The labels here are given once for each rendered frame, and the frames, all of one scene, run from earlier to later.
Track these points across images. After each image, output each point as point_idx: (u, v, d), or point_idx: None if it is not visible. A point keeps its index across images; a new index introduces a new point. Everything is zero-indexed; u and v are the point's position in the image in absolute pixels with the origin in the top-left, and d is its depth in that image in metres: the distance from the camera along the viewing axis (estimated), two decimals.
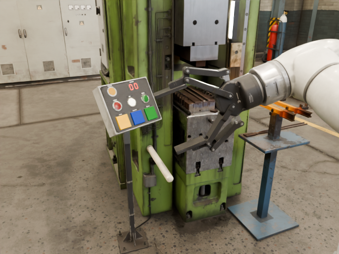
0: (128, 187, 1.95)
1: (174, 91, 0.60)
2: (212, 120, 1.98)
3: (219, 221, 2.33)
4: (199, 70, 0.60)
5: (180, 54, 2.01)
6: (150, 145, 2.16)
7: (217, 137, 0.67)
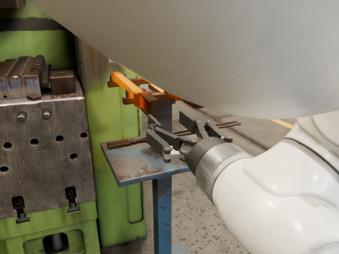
0: None
1: None
2: (20, 117, 0.96)
3: None
4: (152, 147, 0.55)
5: None
6: None
7: (210, 130, 0.59)
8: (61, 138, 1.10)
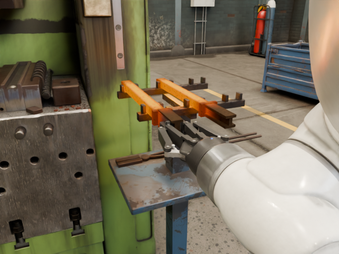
0: None
1: None
2: (18, 133, 0.84)
3: None
4: (161, 144, 0.57)
5: None
6: None
7: (201, 130, 0.59)
8: (65, 155, 0.98)
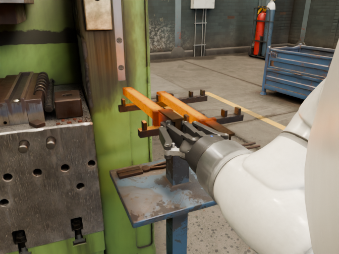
0: None
1: None
2: (21, 147, 0.86)
3: None
4: (162, 143, 0.57)
5: None
6: None
7: (200, 130, 0.59)
8: (67, 167, 1.00)
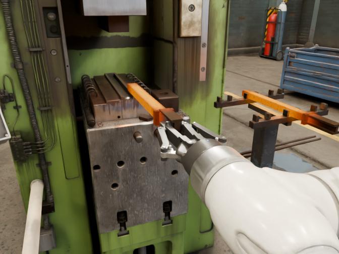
0: None
1: None
2: (139, 137, 1.01)
3: None
4: (160, 144, 0.57)
5: (79, 7, 1.03)
6: (36, 180, 1.18)
7: (199, 131, 0.58)
8: None
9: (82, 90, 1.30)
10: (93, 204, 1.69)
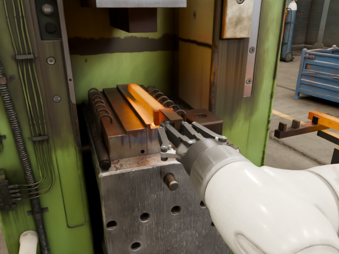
0: None
1: None
2: (174, 183, 0.70)
3: None
4: (160, 144, 0.57)
5: None
6: (27, 232, 0.88)
7: (199, 131, 0.58)
8: (202, 201, 0.84)
9: (90, 108, 1.00)
10: (100, 242, 1.38)
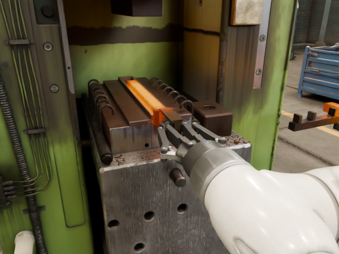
0: None
1: None
2: (181, 179, 0.65)
3: None
4: (160, 144, 0.57)
5: None
6: (23, 232, 0.82)
7: (199, 132, 0.58)
8: None
9: (90, 101, 0.94)
10: (100, 243, 1.32)
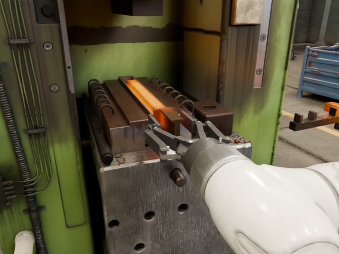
0: None
1: None
2: (181, 179, 0.64)
3: None
4: (151, 146, 0.56)
5: None
6: (23, 232, 0.82)
7: (209, 130, 0.59)
8: None
9: (90, 101, 0.94)
10: (100, 243, 1.32)
